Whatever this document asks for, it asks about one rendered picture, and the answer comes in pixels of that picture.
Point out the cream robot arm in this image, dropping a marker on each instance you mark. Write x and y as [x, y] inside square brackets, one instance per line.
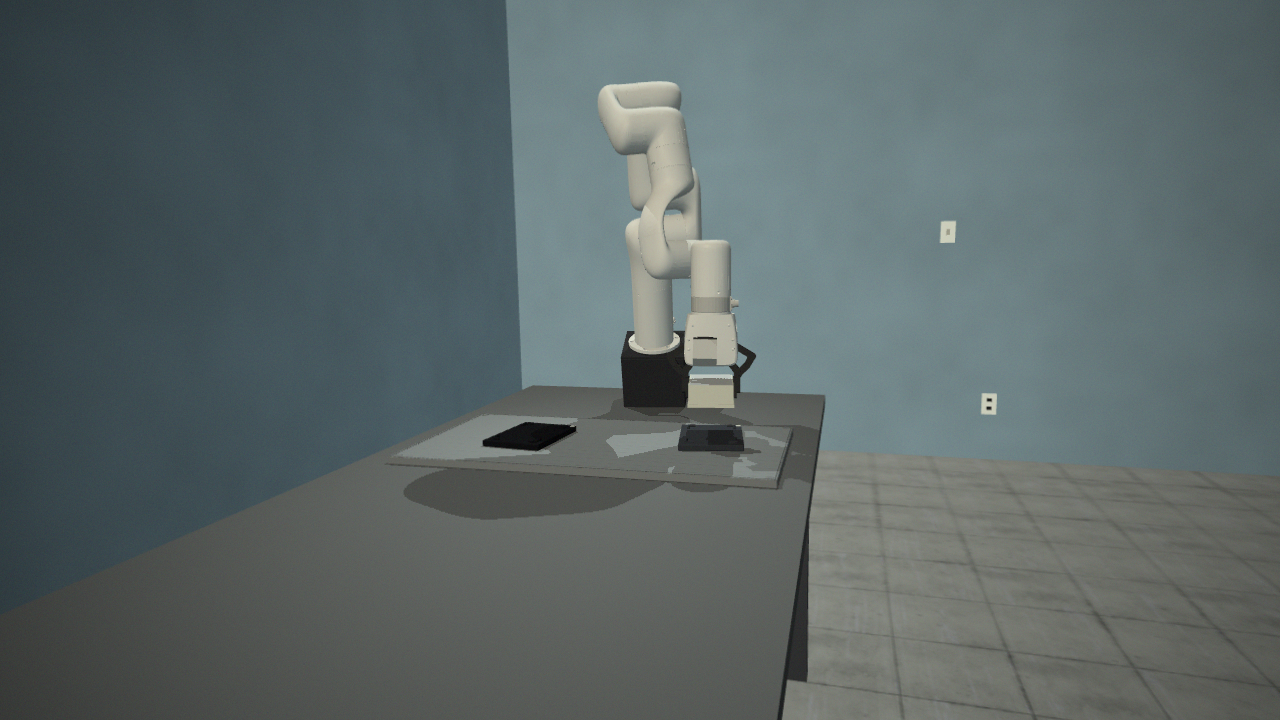
[643, 121]

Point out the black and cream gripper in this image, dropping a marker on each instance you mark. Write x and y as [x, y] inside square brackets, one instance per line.
[712, 325]

